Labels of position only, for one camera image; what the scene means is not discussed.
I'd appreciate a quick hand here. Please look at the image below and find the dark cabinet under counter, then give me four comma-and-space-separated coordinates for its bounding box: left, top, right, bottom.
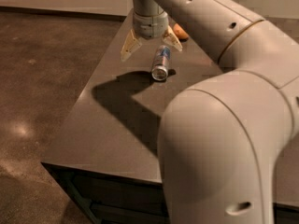
41, 162, 299, 224

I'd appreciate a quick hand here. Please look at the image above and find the silver blue redbull can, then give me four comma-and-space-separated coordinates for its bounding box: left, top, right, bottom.
151, 45, 170, 81

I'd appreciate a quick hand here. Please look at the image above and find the orange fruit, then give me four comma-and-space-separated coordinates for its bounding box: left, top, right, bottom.
173, 23, 189, 40

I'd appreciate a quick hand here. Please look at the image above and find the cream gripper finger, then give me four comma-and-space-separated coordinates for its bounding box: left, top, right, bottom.
163, 26, 182, 51
121, 29, 142, 62

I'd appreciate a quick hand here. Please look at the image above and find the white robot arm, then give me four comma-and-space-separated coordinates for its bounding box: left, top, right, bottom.
121, 0, 299, 224

